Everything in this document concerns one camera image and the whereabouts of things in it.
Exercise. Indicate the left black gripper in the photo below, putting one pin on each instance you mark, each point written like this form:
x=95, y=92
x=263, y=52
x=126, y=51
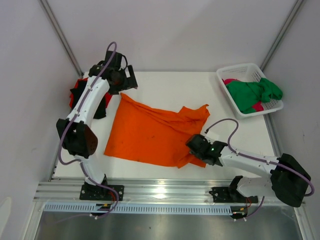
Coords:
x=129, y=83

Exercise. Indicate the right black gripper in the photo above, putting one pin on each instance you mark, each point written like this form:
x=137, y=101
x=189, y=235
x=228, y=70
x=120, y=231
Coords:
x=194, y=146

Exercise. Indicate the orange t shirt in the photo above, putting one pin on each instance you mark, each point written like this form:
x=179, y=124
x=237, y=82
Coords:
x=155, y=136

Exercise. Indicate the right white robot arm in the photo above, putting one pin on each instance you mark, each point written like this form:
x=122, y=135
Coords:
x=281, y=177

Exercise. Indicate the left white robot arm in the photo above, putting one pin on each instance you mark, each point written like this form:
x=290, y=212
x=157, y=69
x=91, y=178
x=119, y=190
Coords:
x=75, y=131

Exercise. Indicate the red folded t shirt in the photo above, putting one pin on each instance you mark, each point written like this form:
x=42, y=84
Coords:
x=77, y=90

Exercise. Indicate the black folded t shirt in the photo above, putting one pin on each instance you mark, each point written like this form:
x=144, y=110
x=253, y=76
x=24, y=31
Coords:
x=101, y=111

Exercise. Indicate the pink t shirt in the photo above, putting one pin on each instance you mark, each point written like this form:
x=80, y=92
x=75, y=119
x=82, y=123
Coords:
x=246, y=95

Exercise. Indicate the green t shirt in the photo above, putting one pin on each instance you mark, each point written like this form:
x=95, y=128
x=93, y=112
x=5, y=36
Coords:
x=270, y=90

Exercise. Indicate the white plastic basket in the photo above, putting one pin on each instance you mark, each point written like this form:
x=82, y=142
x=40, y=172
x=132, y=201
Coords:
x=245, y=72

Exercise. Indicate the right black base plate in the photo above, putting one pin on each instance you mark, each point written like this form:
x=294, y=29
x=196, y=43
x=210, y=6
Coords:
x=230, y=194

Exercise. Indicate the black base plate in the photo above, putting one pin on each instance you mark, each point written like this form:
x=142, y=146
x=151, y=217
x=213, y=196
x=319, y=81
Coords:
x=230, y=194
x=91, y=192

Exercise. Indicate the aluminium mounting rail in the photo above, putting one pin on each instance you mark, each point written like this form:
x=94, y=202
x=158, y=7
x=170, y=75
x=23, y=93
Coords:
x=136, y=191

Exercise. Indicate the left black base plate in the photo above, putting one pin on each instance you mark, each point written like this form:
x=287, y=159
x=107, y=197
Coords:
x=91, y=192

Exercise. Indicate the white slotted cable duct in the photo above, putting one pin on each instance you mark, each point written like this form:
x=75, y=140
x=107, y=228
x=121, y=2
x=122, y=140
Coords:
x=131, y=208

